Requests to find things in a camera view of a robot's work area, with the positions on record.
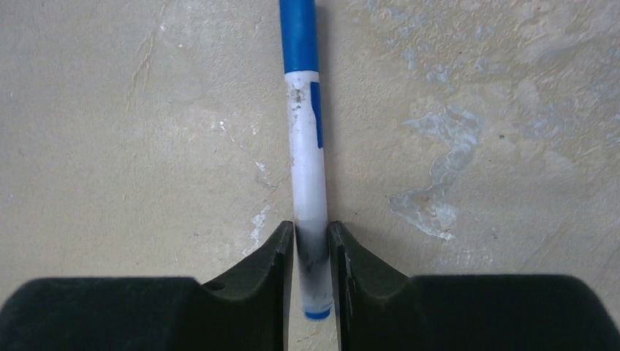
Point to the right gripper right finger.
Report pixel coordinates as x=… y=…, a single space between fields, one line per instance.
x=380 y=308

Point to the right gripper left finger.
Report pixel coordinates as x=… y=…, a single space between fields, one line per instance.
x=245 y=308

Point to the blue white marker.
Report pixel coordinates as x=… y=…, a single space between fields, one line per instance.
x=304 y=112

